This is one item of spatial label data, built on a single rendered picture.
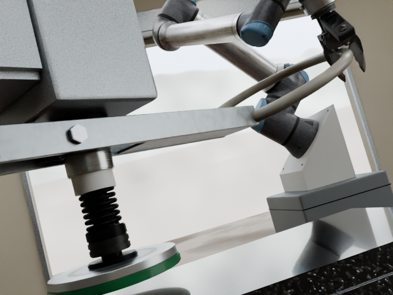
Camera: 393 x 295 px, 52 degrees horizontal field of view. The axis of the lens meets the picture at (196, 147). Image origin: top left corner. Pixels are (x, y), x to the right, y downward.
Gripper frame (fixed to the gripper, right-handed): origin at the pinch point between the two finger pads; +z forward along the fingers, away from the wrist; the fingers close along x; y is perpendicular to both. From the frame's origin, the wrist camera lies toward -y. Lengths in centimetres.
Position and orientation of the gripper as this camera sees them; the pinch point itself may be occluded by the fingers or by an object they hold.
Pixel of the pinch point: (353, 73)
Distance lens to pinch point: 125.9
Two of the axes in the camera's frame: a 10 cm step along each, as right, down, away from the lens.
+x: -8.7, 4.5, 2.1
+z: 4.9, 8.5, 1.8
